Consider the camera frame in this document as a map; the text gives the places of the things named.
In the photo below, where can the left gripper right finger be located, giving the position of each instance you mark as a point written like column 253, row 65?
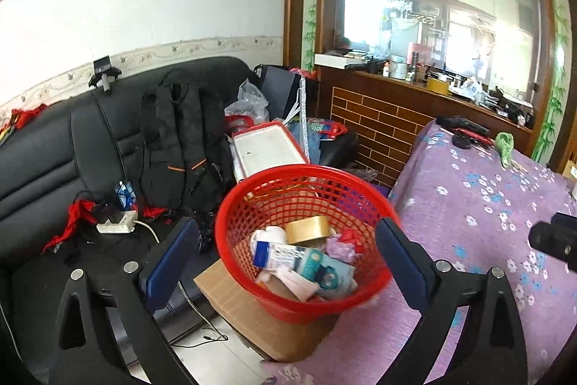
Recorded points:
column 491, row 348

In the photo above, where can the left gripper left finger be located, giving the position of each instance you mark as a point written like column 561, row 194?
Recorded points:
column 86, row 351

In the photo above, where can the pink red wrapper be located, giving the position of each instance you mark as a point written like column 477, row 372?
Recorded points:
column 345, row 246

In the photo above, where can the blue white medicine box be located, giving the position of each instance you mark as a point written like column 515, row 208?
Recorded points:
column 271, row 256

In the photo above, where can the yellow plastic lid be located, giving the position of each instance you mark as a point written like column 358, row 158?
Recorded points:
column 308, row 229

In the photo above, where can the teal cartoon tissue pack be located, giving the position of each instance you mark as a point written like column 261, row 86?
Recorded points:
column 335, row 278

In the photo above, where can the white plastic bottle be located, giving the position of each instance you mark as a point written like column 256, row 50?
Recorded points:
column 273, row 234

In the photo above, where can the red mesh trash basket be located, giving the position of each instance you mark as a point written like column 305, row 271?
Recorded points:
column 280, row 195

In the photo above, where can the purple floral tablecloth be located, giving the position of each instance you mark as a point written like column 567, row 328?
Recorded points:
column 462, row 206

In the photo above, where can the white power strip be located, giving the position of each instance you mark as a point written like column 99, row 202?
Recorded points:
column 125, row 225

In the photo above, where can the green cloth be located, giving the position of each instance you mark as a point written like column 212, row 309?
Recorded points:
column 504, row 144

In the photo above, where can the black leather sofa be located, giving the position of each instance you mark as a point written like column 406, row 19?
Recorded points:
column 68, row 170

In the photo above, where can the black red tools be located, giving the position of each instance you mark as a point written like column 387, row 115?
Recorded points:
column 478, row 134

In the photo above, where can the black key fob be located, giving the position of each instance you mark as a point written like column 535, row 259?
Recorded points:
column 461, row 141

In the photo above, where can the cardboard box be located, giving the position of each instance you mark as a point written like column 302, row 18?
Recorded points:
column 273, row 339

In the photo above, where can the black backpack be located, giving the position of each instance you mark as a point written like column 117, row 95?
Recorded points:
column 184, row 163

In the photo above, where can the wooden brick counter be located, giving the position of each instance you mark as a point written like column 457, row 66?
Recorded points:
column 388, row 114

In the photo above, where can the red framed white board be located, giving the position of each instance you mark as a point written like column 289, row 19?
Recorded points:
column 262, row 147

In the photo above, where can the clear plastic bag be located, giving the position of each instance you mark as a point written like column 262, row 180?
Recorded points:
column 250, row 102

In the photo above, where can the dark shopping bag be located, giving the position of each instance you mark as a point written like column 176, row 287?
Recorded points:
column 280, row 84

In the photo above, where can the black phone mount clamp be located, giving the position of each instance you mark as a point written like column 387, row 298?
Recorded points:
column 104, row 72

